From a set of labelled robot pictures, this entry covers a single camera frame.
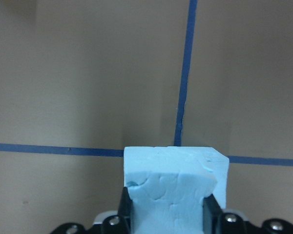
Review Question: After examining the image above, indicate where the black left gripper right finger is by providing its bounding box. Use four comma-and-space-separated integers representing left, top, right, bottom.
203, 194, 222, 234

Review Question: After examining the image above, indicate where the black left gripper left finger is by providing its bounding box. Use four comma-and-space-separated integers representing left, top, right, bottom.
118, 187, 132, 234

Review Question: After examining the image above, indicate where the light blue foam block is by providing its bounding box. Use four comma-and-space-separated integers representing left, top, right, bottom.
124, 146, 230, 234

